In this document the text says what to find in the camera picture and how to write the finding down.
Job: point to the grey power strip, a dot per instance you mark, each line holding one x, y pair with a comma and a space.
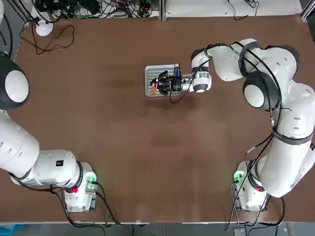
239, 231

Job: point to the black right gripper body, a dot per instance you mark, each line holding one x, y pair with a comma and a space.
176, 86

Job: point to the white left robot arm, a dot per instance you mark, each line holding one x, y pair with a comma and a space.
19, 147

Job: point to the ribbed silver metal tray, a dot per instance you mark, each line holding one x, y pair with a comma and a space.
148, 72

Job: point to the aluminium frame post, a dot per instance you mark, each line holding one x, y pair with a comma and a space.
308, 9
163, 9

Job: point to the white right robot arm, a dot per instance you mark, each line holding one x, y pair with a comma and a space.
283, 159

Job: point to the orange oil bottle black nozzle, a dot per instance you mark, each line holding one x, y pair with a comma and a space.
154, 91

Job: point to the white desk lamp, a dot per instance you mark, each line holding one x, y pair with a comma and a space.
43, 29

